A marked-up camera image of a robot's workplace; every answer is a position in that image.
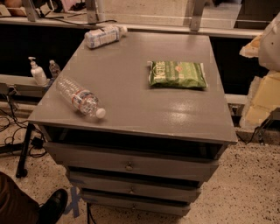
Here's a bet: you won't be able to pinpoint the blue tape cross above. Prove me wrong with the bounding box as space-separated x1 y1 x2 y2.
64 178 99 219

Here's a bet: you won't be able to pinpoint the black shoe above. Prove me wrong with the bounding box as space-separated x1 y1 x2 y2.
37 188 68 224

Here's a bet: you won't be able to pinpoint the brown trouser leg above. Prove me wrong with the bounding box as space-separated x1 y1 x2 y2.
0 172 39 224

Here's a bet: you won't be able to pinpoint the black table leg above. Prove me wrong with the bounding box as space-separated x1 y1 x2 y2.
16 123 35 179

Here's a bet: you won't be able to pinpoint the bottom grey drawer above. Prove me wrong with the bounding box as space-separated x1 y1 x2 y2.
82 192 190 216

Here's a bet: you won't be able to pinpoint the grey drawer cabinet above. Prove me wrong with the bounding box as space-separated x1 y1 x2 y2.
28 31 239 217

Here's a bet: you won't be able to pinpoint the white pump dispenser bottle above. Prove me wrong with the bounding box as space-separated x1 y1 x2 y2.
28 57 47 86

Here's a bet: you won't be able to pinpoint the clear water bottle red label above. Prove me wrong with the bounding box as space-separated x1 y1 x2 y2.
56 76 106 119

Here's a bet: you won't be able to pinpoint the grey metal shelf rail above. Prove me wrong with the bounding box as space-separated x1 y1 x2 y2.
0 74 48 98

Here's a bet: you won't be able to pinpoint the blue labelled plastic bottle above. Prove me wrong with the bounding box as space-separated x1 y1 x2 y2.
84 25 128 49

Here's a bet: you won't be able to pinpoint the top grey drawer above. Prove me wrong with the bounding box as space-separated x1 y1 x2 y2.
45 143 219 181

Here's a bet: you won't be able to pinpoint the grey drawer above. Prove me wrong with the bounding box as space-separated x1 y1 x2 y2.
67 171 201 202
45 143 219 181
82 192 190 216

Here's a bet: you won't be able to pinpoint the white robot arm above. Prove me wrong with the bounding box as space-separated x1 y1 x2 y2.
258 12 280 72

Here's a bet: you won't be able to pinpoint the small clear bottle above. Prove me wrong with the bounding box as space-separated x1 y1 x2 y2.
49 59 60 79

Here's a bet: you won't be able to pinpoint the green jalapeno chip bag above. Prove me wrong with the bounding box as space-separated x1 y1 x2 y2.
149 61 207 88

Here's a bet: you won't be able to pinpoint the black floor cables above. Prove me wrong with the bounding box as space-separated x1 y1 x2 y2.
0 90 47 158

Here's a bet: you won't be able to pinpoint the middle grey drawer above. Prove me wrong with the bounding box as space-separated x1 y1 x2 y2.
67 171 201 202

